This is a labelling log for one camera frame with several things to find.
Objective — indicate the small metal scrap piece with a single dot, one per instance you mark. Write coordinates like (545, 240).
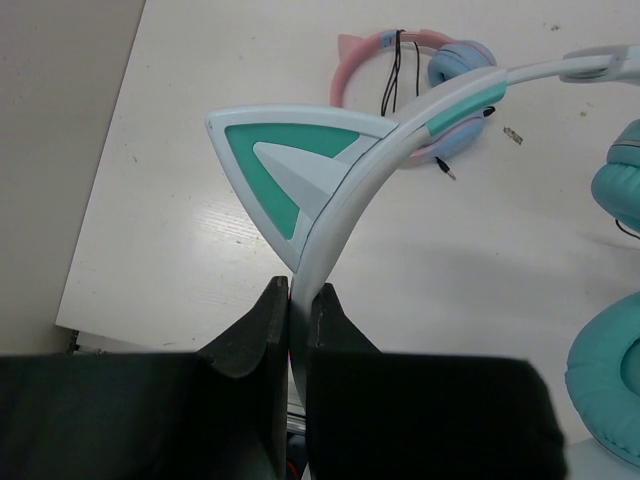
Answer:
(513, 135)

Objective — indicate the pink blue cat ear headphones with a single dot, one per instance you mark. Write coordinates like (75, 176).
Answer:
(438, 58)

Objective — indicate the teal cat ear headphones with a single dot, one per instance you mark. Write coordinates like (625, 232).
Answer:
(305, 175)

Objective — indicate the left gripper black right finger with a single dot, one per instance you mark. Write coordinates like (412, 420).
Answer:
(377, 415)

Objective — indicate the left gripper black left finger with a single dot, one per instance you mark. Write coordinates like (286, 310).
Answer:
(216, 413)

